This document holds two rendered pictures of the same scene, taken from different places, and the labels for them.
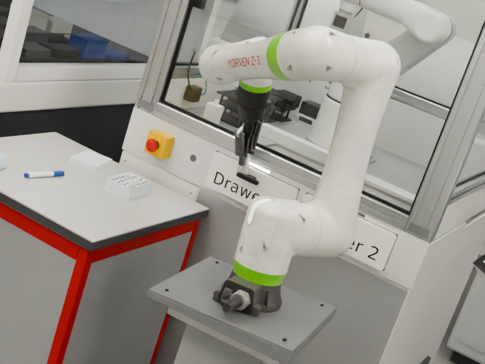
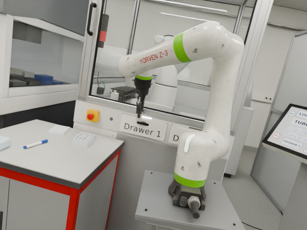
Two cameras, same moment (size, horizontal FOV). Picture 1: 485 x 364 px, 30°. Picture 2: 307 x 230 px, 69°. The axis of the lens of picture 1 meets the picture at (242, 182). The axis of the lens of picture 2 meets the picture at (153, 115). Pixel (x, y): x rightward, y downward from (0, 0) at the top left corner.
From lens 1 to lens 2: 135 cm
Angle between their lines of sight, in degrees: 17
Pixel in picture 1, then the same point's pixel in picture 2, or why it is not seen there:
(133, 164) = (81, 127)
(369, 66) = (236, 45)
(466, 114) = (245, 75)
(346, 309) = not seen: hidden behind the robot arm
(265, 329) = (217, 219)
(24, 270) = (34, 207)
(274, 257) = (205, 169)
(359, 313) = not seen: hidden behind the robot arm
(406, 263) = not seen: hidden behind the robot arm
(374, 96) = (236, 64)
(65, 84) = (37, 96)
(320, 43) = (218, 29)
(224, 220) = (132, 144)
